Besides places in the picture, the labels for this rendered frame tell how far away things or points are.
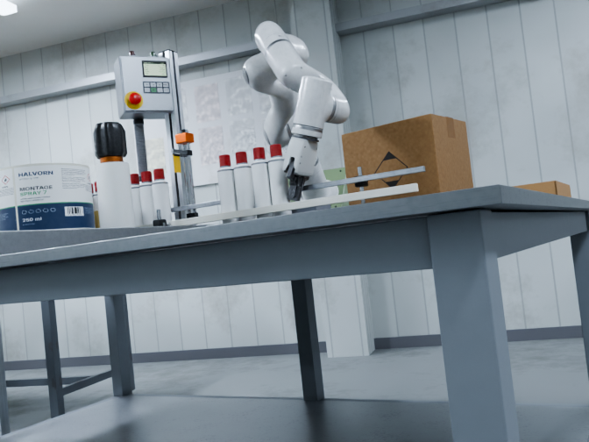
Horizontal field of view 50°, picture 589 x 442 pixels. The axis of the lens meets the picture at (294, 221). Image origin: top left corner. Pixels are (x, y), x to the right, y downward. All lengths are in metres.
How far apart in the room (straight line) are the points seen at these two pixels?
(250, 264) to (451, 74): 4.00
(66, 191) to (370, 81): 3.63
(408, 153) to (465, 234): 1.12
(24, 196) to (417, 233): 0.92
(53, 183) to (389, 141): 0.93
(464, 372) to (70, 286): 0.63
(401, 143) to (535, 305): 2.97
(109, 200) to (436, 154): 0.88
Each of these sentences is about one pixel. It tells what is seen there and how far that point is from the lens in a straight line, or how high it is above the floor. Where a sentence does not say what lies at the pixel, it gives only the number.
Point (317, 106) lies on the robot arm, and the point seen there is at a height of 1.16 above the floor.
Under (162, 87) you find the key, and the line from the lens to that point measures 2.17.
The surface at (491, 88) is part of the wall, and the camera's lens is 4.71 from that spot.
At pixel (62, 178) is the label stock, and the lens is 1.43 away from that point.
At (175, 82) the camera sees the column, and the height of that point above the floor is 1.39.
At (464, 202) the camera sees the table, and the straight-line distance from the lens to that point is 0.68.
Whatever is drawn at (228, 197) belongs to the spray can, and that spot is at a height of 0.96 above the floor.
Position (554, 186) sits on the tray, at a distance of 1.39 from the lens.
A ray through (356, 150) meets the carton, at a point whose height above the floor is 1.06.
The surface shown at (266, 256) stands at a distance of 0.82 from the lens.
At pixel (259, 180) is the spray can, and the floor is 0.99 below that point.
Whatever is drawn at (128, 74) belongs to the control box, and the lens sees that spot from 2.16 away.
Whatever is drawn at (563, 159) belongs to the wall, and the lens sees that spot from 4.66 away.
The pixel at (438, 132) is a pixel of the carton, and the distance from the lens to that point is 1.81.
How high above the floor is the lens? 0.79
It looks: 3 degrees up
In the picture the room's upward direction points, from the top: 6 degrees counter-clockwise
